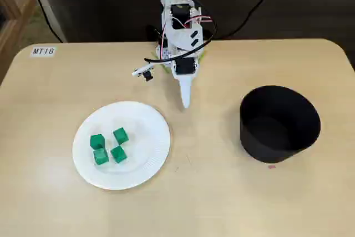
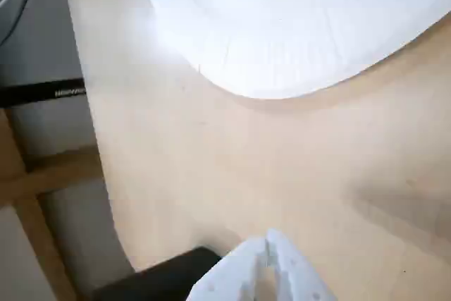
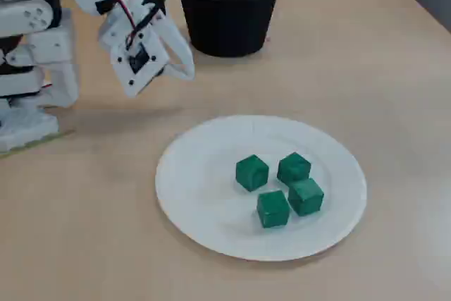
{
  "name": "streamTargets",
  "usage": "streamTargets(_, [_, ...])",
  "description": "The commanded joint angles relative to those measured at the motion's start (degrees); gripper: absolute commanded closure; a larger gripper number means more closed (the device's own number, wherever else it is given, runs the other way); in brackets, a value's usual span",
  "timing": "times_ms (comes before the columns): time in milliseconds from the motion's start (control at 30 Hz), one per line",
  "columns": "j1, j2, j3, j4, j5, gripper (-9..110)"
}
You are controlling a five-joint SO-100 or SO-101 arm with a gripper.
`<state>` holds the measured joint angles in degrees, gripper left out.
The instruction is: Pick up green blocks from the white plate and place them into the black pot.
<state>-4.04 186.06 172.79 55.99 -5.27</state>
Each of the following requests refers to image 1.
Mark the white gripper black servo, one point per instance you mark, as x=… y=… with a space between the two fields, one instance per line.
x=183 y=66

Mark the green block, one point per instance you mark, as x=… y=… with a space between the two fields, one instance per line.
x=100 y=157
x=97 y=141
x=118 y=154
x=121 y=136

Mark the white paper plate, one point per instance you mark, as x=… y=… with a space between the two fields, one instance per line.
x=144 y=137

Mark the black round pot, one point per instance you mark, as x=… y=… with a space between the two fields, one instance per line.
x=277 y=137

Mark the green base mounting tape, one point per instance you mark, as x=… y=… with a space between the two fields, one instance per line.
x=166 y=69

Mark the small pink sticker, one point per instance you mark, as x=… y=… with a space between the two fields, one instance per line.
x=271 y=167

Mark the white MT18 label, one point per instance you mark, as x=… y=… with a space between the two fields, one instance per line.
x=43 y=51

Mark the wooden furniture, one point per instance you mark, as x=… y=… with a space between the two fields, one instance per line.
x=14 y=26

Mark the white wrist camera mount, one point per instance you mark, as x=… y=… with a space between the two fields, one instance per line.
x=142 y=69

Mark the white metal frame bar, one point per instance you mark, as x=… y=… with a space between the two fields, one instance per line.
x=56 y=23

